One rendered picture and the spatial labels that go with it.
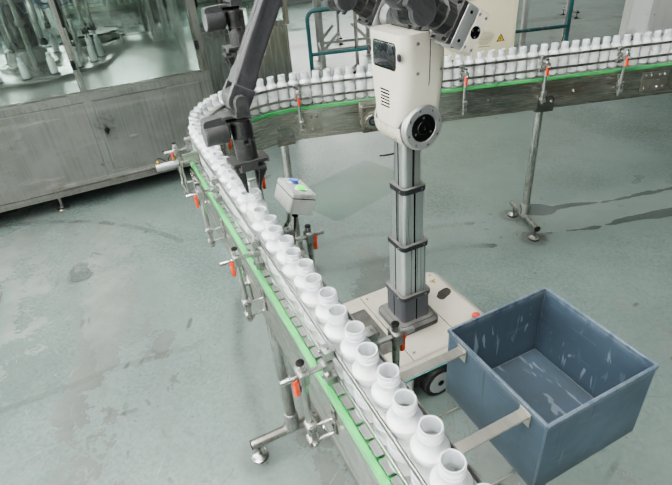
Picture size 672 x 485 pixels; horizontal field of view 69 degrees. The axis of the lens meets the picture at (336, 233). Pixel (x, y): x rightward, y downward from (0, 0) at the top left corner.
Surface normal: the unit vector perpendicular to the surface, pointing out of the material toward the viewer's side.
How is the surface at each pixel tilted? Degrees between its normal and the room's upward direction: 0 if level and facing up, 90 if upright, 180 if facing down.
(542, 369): 0
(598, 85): 90
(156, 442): 0
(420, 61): 90
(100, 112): 90
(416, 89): 101
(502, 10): 90
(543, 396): 0
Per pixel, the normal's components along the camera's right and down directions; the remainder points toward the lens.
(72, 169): 0.43, 0.44
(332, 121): 0.14, 0.51
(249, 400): -0.08, -0.84
